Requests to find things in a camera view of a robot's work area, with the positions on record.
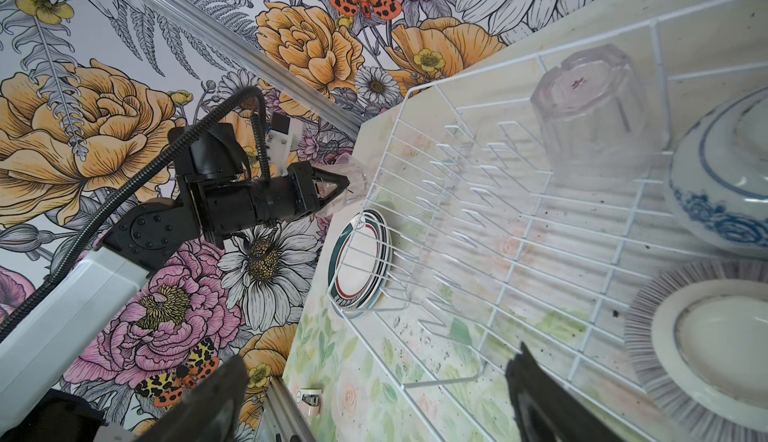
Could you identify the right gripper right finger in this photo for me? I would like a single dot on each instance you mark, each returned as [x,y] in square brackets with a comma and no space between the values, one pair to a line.
[544,411]

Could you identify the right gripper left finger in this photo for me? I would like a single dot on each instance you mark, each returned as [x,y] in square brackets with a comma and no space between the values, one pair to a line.
[209,413]

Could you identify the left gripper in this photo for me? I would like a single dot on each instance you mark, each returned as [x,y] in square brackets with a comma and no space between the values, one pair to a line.
[217,199]

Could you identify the green rimmed plate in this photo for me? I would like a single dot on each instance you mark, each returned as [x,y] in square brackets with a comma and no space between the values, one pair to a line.
[359,264]

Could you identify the blue white porcelain bowl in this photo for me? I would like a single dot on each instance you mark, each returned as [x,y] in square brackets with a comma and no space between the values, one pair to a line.
[716,182]

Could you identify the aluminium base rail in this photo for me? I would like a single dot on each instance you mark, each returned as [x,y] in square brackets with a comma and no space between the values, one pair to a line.
[281,419]

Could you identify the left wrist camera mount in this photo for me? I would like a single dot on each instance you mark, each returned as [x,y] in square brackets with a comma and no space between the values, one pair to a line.
[282,140]

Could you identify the white wire dish rack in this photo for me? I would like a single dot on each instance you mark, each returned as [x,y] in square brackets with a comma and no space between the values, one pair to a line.
[473,139]

